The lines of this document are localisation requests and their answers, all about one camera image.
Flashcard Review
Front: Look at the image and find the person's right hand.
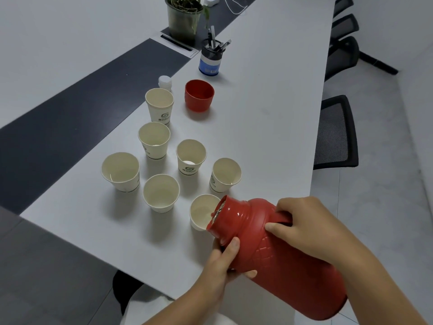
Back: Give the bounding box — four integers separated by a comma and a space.
265, 196, 364, 265

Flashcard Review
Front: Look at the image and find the person's left hand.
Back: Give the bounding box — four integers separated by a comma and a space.
199, 237, 258, 303

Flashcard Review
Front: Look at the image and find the red thermos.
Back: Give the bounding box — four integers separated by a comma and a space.
206, 195, 348, 321

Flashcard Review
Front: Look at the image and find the white paper cup blue print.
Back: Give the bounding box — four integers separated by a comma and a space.
101, 152, 141, 193
143, 174, 180, 214
189, 194, 222, 232
175, 139, 207, 176
138, 122, 171, 160
209, 158, 243, 194

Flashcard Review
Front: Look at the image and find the red thermos lid cup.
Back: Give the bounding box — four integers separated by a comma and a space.
184, 79, 216, 112

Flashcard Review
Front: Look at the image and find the white conference table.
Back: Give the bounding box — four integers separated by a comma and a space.
0, 0, 336, 325

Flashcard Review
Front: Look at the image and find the black mesh office chair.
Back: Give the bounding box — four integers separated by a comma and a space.
313, 95, 359, 171
324, 36, 360, 82
333, 0, 354, 18
330, 14, 360, 41

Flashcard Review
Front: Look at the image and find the black mesh pen holder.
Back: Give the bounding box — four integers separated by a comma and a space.
198, 39, 224, 77

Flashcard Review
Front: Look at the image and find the potted green plant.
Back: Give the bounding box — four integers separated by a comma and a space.
165, 0, 210, 44

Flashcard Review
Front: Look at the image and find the silver table cable hatch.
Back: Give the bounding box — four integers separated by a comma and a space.
150, 32, 200, 59

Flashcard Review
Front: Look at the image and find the white charging cable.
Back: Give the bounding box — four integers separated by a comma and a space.
223, 0, 251, 14

